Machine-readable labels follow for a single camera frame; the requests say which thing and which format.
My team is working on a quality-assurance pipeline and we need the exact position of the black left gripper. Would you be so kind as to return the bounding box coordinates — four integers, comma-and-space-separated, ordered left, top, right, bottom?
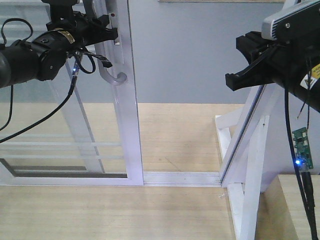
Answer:
32, 0, 118, 60

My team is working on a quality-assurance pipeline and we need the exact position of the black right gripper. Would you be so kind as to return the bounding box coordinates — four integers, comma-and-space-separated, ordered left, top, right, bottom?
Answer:
225, 23, 320, 112

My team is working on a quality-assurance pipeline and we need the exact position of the grey door handle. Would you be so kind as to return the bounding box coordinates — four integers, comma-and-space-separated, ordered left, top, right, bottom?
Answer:
83, 0, 127, 86

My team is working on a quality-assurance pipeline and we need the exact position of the white framed sliding glass door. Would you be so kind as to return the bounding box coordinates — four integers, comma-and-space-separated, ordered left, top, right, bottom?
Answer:
0, 0, 143, 186

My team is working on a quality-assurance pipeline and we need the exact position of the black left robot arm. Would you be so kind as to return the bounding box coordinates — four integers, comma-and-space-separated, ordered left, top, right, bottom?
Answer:
0, 0, 118, 88

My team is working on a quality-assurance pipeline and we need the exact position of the white bottom door track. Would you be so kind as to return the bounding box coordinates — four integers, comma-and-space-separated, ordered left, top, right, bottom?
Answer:
143, 171, 221, 188

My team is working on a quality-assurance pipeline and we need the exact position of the fixed white glass panel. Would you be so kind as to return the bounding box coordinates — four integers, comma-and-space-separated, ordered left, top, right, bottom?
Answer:
0, 0, 103, 172

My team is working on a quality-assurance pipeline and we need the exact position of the white partition panel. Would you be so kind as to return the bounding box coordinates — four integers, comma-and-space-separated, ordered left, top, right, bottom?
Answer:
261, 84, 320, 192

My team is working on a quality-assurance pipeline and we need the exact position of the light wooden base board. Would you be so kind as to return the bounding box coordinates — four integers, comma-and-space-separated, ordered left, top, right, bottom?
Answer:
0, 102, 298, 240

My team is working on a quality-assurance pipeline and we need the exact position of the green circuit board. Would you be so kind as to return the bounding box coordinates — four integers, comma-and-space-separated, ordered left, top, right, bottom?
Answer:
292, 127, 314, 170

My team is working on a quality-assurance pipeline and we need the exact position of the white triangular support brace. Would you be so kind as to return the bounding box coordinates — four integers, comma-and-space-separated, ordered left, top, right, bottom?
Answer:
226, 115, 270, 240

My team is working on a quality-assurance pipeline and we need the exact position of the light wooden box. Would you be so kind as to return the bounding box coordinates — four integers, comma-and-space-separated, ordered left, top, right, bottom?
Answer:
264, 174, 312, 240

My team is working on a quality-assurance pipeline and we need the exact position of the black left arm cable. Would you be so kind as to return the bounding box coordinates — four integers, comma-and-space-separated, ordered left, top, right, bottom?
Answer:
0, 18, 113, 145

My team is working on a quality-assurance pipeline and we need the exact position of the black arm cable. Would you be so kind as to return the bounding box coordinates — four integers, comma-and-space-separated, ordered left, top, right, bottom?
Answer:
283, 54, 320, 240
0, 18, 113, 145

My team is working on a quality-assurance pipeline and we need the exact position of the white door frame post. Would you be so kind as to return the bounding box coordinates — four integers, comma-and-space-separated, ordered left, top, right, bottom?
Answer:
215, 85, 274, 188

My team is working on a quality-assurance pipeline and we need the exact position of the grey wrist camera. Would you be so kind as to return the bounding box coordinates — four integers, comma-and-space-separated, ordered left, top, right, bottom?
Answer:
261, 0, 320, 42

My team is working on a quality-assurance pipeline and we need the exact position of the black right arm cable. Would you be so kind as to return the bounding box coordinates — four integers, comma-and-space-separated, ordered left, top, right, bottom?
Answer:
283, 54, 320, 240

